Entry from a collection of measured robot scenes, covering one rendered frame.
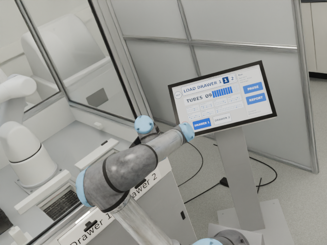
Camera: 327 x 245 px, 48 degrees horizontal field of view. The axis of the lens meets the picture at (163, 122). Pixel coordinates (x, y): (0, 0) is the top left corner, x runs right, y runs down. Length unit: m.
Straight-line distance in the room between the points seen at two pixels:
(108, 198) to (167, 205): 1.02
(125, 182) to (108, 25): 0.81
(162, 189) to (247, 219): 0.73
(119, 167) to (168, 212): 1.12
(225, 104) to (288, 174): 1.24
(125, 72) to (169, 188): 0.73
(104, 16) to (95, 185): 0.81
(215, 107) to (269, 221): 1.03
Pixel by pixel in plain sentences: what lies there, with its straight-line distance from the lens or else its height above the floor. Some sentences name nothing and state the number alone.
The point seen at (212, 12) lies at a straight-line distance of 2.80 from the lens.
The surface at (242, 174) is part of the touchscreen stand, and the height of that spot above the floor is 0.54.
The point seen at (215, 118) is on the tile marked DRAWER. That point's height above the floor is 1.01.
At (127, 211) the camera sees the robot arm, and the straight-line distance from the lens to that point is 1.16.
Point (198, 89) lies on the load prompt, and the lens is 1.98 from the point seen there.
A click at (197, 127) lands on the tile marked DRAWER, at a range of 1.95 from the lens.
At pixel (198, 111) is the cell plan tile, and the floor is 1.06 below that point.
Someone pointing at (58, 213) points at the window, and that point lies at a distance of 1.74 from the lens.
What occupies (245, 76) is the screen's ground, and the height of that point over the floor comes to 1.15.
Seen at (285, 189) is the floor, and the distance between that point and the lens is 2.93.
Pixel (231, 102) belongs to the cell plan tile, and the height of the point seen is 1.06.
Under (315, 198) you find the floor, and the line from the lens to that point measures 2.85.
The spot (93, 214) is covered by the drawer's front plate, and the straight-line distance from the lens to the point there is 1.79.
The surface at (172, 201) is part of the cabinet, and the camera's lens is 2.13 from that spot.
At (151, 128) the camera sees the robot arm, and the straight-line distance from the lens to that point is 1.45.
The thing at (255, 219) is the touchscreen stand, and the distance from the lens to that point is 2.55.
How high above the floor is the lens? 2.02
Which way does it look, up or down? 29 degrees down
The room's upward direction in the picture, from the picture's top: 20 degrees counter-clockwise
